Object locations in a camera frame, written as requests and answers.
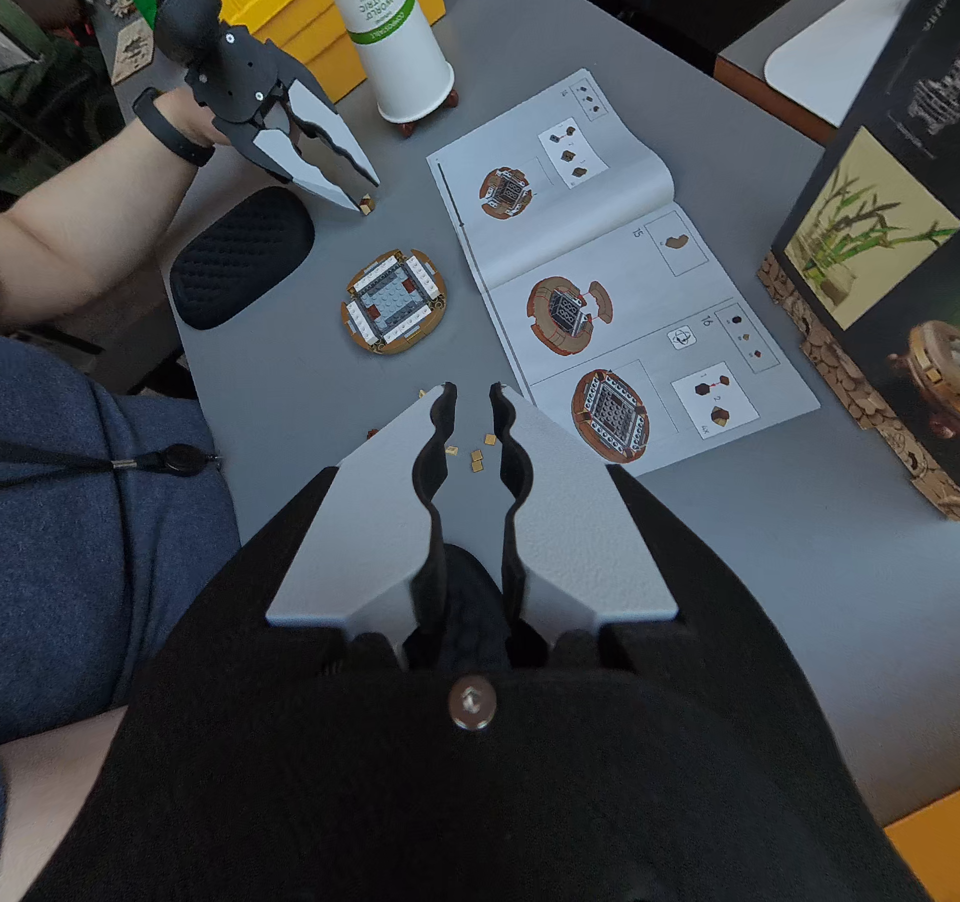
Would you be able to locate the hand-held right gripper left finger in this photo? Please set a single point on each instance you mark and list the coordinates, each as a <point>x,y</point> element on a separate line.
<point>352,542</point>

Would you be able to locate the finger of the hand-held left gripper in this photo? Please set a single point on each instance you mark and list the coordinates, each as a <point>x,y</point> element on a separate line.
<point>330,121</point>
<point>300,166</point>

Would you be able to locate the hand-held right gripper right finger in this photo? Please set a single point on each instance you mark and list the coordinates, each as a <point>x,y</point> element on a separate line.
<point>592,542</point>

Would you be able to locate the person's right forearm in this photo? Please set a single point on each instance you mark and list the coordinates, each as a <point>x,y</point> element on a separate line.
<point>45,804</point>

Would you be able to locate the person's left forearm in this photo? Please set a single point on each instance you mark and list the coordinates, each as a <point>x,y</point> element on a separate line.
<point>75,226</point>

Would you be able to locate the round brown lego base build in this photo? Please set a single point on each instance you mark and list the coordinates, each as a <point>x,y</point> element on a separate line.
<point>394,302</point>

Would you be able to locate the lego instruction booklet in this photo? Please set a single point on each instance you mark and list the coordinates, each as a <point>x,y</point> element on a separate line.
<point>600,256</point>

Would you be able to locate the black lego set box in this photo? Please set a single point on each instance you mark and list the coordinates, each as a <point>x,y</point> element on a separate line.
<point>862,241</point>

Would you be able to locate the person's left hand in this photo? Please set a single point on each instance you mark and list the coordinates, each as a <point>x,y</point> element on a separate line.
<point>189,115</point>

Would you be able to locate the black wristband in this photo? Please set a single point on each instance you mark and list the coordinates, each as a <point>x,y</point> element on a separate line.
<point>169,135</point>

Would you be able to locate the beige patterned sheet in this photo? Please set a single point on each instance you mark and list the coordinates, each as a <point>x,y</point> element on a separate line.
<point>133,52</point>

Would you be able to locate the white paper cup green band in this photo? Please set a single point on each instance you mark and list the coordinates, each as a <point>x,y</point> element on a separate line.
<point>397,39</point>

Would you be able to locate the black padded wrist rest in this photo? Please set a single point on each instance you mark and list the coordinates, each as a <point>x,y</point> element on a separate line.
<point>240,256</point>

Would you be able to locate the white stand base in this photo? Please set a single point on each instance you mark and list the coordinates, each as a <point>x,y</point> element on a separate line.
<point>832,54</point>

